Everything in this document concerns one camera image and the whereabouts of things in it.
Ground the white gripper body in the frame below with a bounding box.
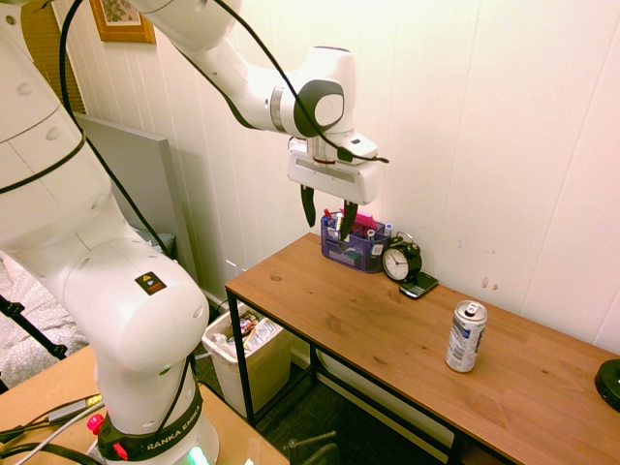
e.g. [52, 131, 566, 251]
[287, 146, 380, 205]

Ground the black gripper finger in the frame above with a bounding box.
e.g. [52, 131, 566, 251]
[299, 184, 317, 229]
[339, 200, 359, 242]

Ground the white plastic trash bin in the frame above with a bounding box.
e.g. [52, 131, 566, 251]
[201, 302, 295, 419]

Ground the silver aluminium drink can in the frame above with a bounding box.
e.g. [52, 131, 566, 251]
[445, 299, 489, 374]

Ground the pink sticky note pad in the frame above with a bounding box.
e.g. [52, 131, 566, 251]
[340, 208, 381, 237]

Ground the blue transparent desk organizer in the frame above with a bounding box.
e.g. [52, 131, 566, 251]
[320, 213, 392, 275]

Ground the black twin-bell alarm clock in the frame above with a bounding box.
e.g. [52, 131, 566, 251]
[381, 231, 423, 284]

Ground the black mobile phone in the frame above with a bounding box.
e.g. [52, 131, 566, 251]
[398, 271, 441, 300]

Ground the grey headboard panel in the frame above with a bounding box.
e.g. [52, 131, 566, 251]
[72, 113, 199, 282]

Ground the wooden framed picture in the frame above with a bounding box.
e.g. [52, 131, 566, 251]
[88, 0, 157, 45]

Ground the wooden window blind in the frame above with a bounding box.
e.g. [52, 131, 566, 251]
[20, 0, 87, 116]

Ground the black round lamp base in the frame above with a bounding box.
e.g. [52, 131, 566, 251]
[594, 358, 620, 414]

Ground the wooden robot mounting board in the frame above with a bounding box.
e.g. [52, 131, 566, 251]
[0, 344, 291, 465]

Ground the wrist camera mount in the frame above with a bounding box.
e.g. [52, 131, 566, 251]
[288, 134, 379, 163]

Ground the wooden table with black frame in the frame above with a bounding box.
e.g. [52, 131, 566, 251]
[225, 232, 620, 465]

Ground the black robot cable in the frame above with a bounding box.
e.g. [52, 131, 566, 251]
[0, 0, 391, 437]

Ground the black camera tripod leg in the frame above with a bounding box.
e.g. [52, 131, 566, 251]
[0, 294, 69, 361]

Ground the grey cable with connector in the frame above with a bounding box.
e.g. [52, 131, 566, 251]
[0, 394, 106, 459]

